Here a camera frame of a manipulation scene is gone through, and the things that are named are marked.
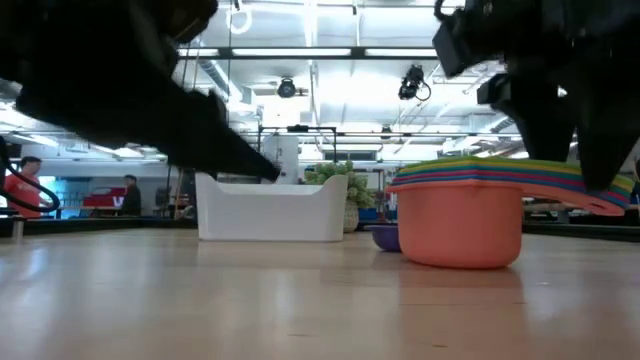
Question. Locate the black background frame stand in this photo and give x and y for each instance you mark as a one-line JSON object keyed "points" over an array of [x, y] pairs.
{"points": [[300, 128]]}

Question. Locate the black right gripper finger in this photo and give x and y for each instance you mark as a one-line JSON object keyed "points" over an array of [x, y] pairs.
{"points": [[607, 125], [542, 115]]}

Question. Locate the black aluminium table frame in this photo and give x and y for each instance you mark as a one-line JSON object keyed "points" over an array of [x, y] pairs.
{"points": [[100, 226]]}

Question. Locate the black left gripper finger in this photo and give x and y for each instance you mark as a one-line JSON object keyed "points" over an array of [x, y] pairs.
{"points": [[215, 145]]}

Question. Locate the white plastic basket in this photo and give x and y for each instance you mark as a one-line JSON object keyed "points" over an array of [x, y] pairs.
{"points": [[270, 215]]}

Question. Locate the green artificial potted plant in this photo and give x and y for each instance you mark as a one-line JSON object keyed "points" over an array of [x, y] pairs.
{"points": [[360, 192]]}

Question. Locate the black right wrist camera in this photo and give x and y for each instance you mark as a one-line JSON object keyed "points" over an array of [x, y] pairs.
{"points": [[455, 45]]}

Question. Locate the person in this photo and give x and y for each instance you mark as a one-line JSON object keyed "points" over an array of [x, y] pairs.
{"points": [[20, 192], [131, 200]]}

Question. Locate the silver metal post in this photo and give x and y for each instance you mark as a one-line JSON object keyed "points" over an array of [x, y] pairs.
{"points": [[18, 230]]}

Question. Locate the black round ceiling camera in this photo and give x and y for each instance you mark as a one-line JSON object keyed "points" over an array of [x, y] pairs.
{"points": [[286, 88]]}

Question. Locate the small dark blue measuring cup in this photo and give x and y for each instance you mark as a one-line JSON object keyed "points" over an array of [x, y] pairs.
{"points": [[387, 239]]}

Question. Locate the black overhead camera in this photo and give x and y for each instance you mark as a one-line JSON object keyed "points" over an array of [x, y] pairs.
{"points": [[411, 82]]}

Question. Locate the stack of colourful bowls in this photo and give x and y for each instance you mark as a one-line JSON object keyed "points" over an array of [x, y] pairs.
{"points": [[460, 230]]}

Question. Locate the red background machine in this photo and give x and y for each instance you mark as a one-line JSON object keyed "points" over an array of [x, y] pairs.
{"points": [[100, 197]]}

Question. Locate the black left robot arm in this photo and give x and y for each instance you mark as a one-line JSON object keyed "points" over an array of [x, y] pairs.
{"points": [[75, 30]]}

